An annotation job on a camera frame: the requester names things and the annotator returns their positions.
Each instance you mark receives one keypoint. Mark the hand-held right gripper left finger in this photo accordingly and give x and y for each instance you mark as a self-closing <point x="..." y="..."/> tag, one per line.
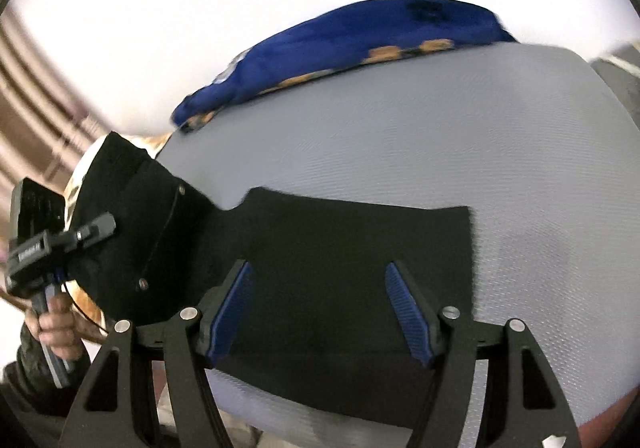
<point x="235" y="308"/>

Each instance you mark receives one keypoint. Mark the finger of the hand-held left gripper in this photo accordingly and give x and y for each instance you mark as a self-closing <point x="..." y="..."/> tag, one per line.
<point x="97" y="225"/>

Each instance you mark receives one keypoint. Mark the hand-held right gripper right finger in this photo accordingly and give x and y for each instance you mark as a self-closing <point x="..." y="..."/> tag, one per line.
<point x="410" y="313"/>

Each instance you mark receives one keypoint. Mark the black pants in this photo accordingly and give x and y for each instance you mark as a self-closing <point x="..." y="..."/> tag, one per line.
<point x="325" y="253"/>

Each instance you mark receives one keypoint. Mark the person's left forearm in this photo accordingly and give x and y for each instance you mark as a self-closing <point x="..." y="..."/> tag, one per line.
<point x="35" y="378"/>

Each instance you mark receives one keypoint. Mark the person's left hand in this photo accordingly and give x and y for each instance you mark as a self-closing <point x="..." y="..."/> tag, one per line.
<point x="57" y="323"/>

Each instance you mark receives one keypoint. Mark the pink patterned curtain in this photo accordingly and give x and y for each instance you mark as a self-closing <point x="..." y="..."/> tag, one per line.
<point x="30" y="103"/>

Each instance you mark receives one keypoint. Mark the grey mesh mat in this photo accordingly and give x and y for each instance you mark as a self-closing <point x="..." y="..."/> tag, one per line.
<point x="400" y="138"/>

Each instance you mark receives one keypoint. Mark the blue floral blanket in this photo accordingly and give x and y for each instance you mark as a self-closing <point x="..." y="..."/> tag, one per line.
<point x="360" y="43"/>

